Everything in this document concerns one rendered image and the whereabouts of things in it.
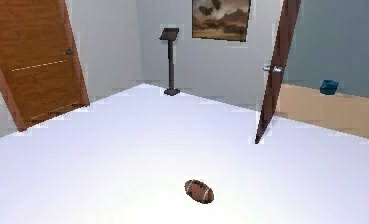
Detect framed brown landscape picture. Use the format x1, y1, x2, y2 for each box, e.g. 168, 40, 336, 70
191, 0, 252, 43

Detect brown wooden room door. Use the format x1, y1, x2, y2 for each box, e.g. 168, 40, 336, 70
0, 0, 91, 132

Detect reddish brown open door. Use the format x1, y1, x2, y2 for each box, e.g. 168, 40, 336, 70
254, 0, 302, 145

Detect blue bin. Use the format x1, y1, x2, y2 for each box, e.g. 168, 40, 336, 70
319, 79, 340, 96

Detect brown oval football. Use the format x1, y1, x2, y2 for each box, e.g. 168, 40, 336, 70
184, 179, 215, 205

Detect silver lever door handle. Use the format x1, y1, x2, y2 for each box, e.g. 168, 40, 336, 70
262, 64, 283, 74

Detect dark pedestal stand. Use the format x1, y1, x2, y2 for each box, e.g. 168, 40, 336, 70
159, 27, 181, 97

